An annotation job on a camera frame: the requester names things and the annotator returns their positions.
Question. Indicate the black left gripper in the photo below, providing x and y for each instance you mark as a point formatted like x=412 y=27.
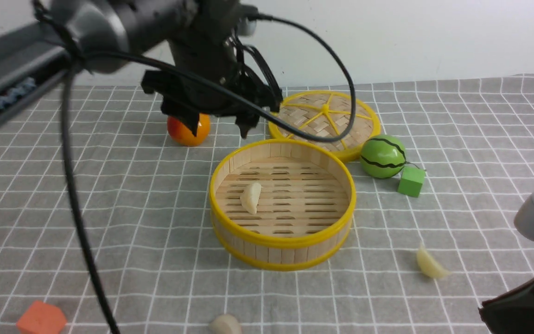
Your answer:
x=228 y=79

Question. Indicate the white dumpling bottom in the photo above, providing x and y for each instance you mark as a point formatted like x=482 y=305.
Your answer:
x=225 y=324

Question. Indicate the green wooden cube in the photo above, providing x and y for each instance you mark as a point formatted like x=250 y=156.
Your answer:
x=411 y=181

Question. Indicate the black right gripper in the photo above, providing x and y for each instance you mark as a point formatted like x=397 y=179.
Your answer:
x=511 y=312

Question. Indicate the yellowish dumpling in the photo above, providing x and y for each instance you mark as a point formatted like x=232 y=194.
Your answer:
x=429 y=266

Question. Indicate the woven bamboo steamer lid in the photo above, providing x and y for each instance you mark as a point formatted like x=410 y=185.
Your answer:
x=326 y=113

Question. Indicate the grey checked tablecloth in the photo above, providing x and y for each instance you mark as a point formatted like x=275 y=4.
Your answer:
x=145 y=207

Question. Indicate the white dumpling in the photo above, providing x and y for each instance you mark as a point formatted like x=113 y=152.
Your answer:
x=250 y=196
x=225 y=324

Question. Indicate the green toy watermelon ball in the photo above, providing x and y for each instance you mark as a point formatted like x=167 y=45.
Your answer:
x=383 y=156

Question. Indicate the orange red toy pear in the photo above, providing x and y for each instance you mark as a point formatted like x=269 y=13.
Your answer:
x=183 y=136

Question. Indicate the bamboo steamer tray yellow rim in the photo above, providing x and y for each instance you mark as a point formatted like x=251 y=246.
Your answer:
x=305 y=211

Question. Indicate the orange wooden block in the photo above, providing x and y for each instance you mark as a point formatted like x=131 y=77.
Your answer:
x=42 y=318

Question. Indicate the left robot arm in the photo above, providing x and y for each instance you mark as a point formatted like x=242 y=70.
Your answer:
x=102 y=36

